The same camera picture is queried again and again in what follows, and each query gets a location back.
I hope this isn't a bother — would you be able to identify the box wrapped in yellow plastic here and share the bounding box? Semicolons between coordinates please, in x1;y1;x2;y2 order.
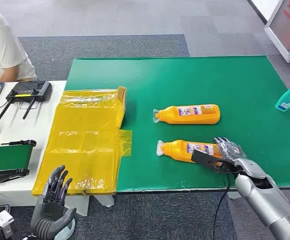
31;86;133;197

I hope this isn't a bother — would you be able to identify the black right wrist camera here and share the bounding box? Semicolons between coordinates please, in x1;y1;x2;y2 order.
190;149;243;176

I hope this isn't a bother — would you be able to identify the green table mat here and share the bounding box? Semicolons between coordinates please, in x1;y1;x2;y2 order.
64;55;290;194

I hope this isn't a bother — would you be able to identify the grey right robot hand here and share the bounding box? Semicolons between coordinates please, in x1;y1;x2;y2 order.
213;136;248;163

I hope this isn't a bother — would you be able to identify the teal plastic bottle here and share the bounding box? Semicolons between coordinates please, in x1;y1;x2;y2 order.
275;81;290;113

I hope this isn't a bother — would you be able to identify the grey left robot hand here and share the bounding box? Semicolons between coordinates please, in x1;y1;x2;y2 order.
30;164;77;240

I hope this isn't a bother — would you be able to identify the white red sign board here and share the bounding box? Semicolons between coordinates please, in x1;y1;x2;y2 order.
263;0;290;64

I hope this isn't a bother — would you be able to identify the green belt conveyor black frame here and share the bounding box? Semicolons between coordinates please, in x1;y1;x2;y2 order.
0;139;37;185

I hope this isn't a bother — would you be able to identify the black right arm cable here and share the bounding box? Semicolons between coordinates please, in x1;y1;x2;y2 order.
211;173;233;240

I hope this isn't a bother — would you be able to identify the orange bottle with clear cap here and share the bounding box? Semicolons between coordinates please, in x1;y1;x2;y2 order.
152;103;221;125
156;139;223;164

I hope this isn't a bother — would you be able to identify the white slipper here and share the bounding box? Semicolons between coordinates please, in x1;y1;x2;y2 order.
54;218;76;240

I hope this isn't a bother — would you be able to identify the white table foot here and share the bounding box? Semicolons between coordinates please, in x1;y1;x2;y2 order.
93;194;115;209
227;191;248;200

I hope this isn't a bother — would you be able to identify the black remote controller with antennas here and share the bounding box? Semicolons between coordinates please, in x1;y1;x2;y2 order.
0;80;53;121

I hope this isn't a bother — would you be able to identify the person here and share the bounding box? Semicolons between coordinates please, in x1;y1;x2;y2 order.
0;3;38;84

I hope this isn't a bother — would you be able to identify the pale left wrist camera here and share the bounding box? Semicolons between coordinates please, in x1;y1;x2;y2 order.
0;209;16;240

